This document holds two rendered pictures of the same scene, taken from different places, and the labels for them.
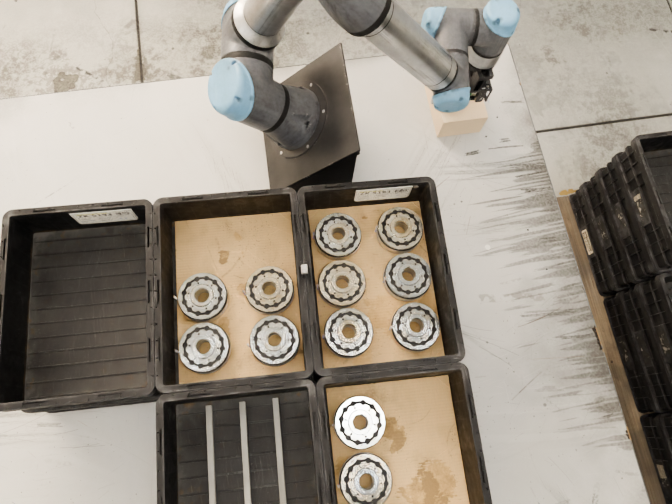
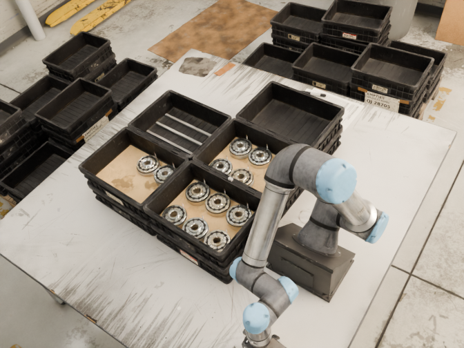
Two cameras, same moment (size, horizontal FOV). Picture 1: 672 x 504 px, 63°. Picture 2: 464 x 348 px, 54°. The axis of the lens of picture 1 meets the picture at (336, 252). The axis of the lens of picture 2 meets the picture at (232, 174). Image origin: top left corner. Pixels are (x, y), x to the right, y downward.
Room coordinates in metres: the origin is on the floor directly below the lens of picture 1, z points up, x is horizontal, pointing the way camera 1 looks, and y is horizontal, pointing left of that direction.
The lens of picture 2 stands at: (1.33, -0.52, 2.33)
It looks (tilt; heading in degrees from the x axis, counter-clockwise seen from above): 49 degrees down; 150
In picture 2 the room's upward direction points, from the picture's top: 10 degrees counter-clockwise
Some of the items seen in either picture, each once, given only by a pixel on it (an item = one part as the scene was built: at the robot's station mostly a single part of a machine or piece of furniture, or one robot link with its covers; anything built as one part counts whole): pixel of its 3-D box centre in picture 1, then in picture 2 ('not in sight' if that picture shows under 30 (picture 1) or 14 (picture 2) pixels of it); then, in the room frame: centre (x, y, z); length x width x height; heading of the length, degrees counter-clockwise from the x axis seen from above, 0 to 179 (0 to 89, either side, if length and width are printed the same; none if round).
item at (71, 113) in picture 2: not in sight; (85, 128); (-1.11, -0.15, 0.37); 0.40 x 0.30 x 0.45; 109
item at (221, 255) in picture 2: (377, 271); (204, 206); (0.32, -0.09, 0.92); 0.40 x 0.30 x 0.02; 15
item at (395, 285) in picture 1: (408, 275); (195, 228); (0.34, -0.16, 0.86); 0.10 x 0.10 x 0.01
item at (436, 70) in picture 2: not in sight; (407, 71); (-0.14, 1.82, 0.26); 0.40 x 0.30 x 0.23; 19
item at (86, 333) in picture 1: (87, 305); (289, 122); (0.16, 0.49, 0.87); 0.40 x 0.30 x 0.11; 15
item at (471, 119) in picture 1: (455, 101); not in sight; (0.88, -0.25, 0.74); 0.16 x 0.12 x 0.07; 19
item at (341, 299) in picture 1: (342, 282); (217, 202); (0.30, -0.02, 0.86); 0.10 x 0.10 x 0.01
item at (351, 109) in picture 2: not in sight; (326, 108); (0.08, 0.81, 0.70); 0.33 x 0.23 x 0.01; 19
